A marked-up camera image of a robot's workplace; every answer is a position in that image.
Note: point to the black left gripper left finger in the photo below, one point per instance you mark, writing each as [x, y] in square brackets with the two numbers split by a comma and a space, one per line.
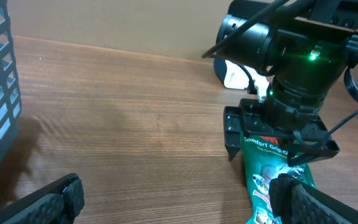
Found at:
[58, 202]

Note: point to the white barcode scanner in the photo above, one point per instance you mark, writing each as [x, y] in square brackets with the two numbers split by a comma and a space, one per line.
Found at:
[233, 77]

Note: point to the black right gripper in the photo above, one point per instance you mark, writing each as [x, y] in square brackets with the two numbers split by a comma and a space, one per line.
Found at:
[250, 118]

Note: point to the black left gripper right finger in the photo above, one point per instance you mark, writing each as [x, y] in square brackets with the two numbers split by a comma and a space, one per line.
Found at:
[297, 202]

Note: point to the green 3M gloves packet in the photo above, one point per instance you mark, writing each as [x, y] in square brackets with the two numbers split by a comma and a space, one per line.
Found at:
[263, 162]

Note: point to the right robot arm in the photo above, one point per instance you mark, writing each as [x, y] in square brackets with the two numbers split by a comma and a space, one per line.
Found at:
[291, 54]

